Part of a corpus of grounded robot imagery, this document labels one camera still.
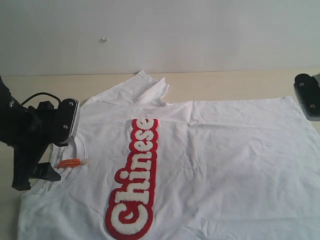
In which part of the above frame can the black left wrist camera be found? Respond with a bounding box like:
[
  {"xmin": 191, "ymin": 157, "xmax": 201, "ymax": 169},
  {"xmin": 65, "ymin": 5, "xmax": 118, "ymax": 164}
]
[{"xmin": 49, "ymin": 98, "xmax": 80, "ymax": 147}]

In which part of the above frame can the white t-shirt red Chinese patch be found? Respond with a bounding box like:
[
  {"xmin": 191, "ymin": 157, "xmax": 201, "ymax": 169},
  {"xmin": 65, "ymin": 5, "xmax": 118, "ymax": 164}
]
[{"xmin": 17, "ymin": 71, "xmax": 320, "ymax": 240}]

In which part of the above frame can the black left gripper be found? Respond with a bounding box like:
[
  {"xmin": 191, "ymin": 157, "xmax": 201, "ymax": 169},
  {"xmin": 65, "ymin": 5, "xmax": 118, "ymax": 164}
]
[{"xmin": 0, "ymin": 101, "xmax": 62, "ymax": 191}]

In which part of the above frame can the small white wall hook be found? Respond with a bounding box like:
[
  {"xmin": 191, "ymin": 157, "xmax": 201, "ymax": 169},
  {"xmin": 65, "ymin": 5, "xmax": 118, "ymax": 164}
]
[{"xmin": 100, "ymin": 38, "xmax": 108, "ymax": 43}]

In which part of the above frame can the black left camera cable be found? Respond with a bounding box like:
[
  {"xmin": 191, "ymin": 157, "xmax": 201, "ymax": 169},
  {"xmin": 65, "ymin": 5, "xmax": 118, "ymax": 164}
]
[{"xmin": 20, "ymin": 92, "xmax": 62, "ymax": 107}]

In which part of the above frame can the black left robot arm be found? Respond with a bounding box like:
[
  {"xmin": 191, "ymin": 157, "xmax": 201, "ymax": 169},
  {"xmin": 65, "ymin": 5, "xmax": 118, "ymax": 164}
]
[{"xmin": 0, "ymin": 81, "xmax": 61, "ymax": 191}]

